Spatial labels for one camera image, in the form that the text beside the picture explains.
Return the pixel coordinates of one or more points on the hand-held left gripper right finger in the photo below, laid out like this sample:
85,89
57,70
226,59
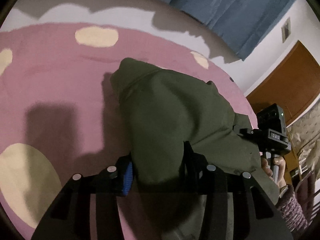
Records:
192,161

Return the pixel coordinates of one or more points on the brown wooden furniture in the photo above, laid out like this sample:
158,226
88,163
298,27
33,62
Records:
291,170

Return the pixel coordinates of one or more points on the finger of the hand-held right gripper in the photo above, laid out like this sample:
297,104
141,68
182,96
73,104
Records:
243,131

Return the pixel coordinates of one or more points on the grey wall vent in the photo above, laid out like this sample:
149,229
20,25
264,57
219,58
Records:
286,30

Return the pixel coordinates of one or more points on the blue curtain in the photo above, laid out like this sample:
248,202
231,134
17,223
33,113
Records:
225,10

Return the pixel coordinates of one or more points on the person's right hand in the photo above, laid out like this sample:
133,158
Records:
280,170

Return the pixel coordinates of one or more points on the dark green zip jacket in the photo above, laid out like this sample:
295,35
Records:
170,120

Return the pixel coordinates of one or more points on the person's right forearm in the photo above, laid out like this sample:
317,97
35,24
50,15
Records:
292,212

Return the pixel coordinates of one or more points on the pink bed sheet cream dots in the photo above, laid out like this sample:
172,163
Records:
55,85

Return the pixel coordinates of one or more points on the brown wooden door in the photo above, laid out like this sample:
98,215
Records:
290,85

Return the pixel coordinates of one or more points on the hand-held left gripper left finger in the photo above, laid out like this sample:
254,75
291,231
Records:
127,177

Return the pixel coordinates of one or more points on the beige patterned cloth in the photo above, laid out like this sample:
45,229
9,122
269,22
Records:
306,135

